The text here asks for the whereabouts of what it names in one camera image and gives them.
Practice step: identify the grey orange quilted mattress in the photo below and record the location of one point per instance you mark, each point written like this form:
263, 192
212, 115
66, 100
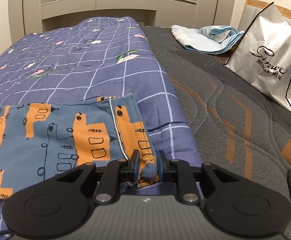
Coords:
234, 126

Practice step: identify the white shopping bag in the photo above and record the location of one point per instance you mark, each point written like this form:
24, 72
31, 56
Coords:
263, 59

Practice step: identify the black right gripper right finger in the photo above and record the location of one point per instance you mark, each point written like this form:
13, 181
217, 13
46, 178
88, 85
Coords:
167, 171

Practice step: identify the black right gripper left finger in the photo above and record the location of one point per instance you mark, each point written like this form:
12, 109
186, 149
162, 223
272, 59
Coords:
130, 167

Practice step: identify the wooden padded headboard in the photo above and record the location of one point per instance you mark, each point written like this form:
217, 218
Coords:
254, 8

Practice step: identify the beige built-in cabinet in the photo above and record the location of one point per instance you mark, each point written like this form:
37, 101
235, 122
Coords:
36, 16

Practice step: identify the light blue white blanket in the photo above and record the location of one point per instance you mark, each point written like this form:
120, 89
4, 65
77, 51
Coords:
212, 39

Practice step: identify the blue orange patterned pants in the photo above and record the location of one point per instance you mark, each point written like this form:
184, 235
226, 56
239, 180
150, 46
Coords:
41, 140

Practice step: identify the purple checked floral quilt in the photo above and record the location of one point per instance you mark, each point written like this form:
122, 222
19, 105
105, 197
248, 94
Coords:
99, 57

